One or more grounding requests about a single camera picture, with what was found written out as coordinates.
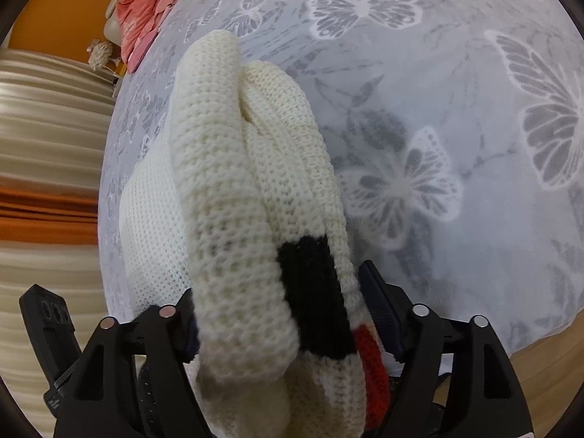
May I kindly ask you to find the white feather table lamp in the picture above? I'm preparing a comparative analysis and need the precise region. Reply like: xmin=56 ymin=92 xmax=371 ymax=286
xmin=87 ymin=39 xmax=117 ymax=74

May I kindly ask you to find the grey butterfly print bedspread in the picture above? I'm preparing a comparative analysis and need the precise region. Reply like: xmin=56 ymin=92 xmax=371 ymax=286
xmin=96 ymin=0 xmax=584 ymax=366

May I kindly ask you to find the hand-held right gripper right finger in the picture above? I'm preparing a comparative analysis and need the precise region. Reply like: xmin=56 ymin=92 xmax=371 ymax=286
xmin=358 ymin=260 xmax=534 ymax=438

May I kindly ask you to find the beige striped curtain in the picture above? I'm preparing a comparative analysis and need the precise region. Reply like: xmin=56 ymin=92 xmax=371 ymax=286
xmin=0 ymin=46 xmax=119 ymax=402

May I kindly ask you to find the white red black knit sweater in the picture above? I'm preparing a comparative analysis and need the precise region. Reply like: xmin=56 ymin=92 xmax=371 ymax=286
xmin=119 ymin=28 xmax=393 ymax=438

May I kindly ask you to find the pink garment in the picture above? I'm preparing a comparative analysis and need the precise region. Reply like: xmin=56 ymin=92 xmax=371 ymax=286
xmin=116 ymin=0 xmax=183 ymax=74

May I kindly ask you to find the beige padded headboard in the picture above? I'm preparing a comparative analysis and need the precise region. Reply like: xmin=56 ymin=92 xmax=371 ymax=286
xmin=104 ymin=0 xmax=138 ymax=47

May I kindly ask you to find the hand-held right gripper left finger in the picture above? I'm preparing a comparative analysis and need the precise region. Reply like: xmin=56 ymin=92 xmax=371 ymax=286
xmin=54 ymin=287 xmax=215 ymax=438

